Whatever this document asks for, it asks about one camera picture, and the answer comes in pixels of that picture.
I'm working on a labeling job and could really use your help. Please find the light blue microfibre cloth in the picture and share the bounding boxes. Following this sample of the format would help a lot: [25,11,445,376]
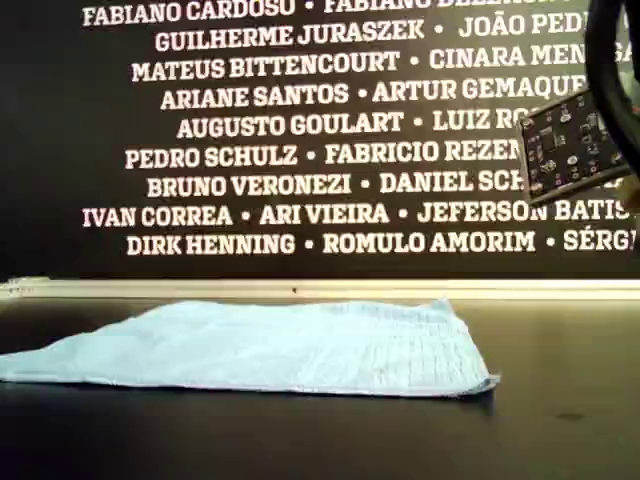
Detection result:
[0,298,501,399]

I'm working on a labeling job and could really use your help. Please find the right wrist camera circuit board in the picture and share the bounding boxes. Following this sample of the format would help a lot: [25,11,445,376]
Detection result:
[518,88,630,207]

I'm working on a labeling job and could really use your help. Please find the aluminium table frame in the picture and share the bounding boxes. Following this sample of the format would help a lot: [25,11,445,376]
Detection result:
[0,277,640,302]

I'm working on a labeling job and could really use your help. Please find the black banner with white names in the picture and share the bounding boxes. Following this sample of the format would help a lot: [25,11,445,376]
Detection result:
[0,0,640,280]

